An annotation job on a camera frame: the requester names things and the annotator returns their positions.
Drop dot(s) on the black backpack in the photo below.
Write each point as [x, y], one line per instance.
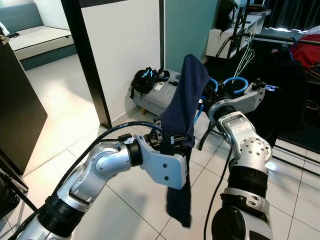
[147, 80]

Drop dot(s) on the grey daybed sofa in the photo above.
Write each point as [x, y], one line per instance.
[35, 40]

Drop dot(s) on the black bag on shelf unit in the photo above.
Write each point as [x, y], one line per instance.
[226, 15]

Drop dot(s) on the black metal garment rack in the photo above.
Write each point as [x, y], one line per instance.
[280, 39]

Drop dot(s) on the blue plastic hanger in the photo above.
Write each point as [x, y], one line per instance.
[235, 80]

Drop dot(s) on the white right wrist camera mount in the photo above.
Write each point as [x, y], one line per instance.
[245, 96]

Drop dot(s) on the white shelf unit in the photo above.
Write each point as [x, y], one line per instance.
[225, 42]

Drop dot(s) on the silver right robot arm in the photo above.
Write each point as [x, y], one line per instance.
[245, 160]

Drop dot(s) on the navy blue garment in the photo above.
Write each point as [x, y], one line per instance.
[187, 100]

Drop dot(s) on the black cabinet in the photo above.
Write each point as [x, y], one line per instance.
[20, 110]

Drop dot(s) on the dark curtains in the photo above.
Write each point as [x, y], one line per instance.
[295, 12]

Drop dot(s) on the red cloth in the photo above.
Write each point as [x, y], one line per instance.
[307, 50]

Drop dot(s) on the grey ottoman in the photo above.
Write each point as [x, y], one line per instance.
[160, 102]

